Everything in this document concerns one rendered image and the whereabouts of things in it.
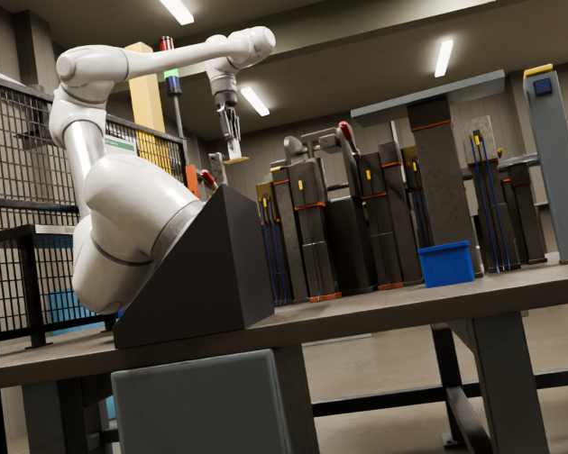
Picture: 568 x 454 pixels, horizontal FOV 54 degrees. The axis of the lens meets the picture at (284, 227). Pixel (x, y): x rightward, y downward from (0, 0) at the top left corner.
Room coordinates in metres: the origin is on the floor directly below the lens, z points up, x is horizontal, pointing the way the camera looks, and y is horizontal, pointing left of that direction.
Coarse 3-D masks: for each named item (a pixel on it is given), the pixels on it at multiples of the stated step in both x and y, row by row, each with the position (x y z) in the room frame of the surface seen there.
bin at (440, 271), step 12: (420, 252) 1.27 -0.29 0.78; (432, 252) 1.26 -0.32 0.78; (444, 252) 1.25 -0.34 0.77; (456, 252) 1.25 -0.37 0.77; (468, 252) 1.25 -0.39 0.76; (432, 264) 1.27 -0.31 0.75; (444, 264) 1.26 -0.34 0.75; (456, 264) 1.25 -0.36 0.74; (468, 264) 1.24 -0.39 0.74; (432, 276) 1.27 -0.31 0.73; (444, 276) 1.26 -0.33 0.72; (456, 276) 1.25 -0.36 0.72; (468, 276) 1.24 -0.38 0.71
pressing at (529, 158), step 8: (536, 152) 1.54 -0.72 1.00; (504, 160) 1.56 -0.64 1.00; (512, 160) 1.56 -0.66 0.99; (520, 160) 1.55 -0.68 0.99; (528, 160) 1.64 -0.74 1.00; (536, 160) 1.67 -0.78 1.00; (464, 168) 1.60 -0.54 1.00; (504, 168) 1.72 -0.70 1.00; (464, 176) 1.74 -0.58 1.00; (336, 200) 1.79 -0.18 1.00
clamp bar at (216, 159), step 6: (210, 156) 1.79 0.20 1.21; (216, 156) 1.78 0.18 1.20; (222, 156) 1.82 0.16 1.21; (210, 162) 1.79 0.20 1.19; (216, 162) 1.79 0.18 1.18; (222, 162) 1.79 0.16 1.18; (216, 168) 1.79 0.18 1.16; (222, 168) 1.79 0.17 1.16; (216, 174) 1.79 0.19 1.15; (222, 174) 1.79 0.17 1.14; (216, 180) 1.80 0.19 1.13; (222, 180) 1.79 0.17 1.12
